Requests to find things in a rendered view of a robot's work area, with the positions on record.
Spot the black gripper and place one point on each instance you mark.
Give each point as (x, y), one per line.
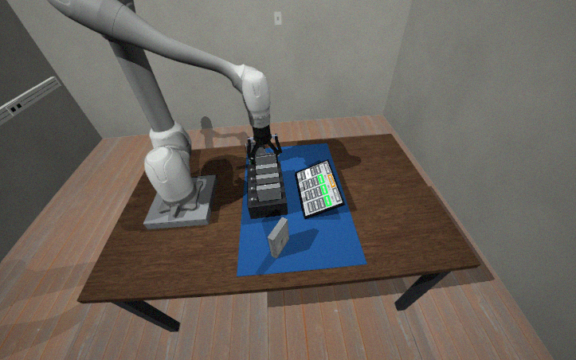
(260, 139)

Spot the blue flat mat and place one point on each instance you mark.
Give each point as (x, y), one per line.
(327, 240)

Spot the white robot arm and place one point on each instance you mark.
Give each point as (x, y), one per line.
(167, 165)

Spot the status display screen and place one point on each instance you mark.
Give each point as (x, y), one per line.
(319, 191)

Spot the dark grey drive dock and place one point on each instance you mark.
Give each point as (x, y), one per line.
(266, 208)

